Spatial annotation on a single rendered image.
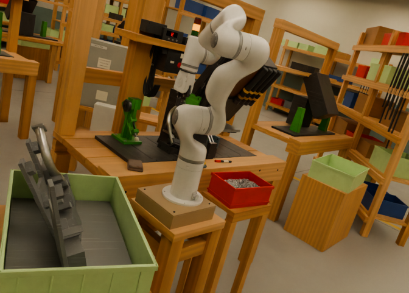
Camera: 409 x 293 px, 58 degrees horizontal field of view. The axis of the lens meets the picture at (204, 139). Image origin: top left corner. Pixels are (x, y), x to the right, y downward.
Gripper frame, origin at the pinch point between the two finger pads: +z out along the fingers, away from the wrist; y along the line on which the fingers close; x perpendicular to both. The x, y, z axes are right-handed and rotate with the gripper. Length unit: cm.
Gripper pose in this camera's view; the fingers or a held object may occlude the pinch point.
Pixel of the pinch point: (179, 102)
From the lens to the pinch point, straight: 180.6
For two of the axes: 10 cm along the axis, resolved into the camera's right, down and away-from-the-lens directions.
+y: 5.7, 3.5, -7.5
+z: -2.8, 9.3, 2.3
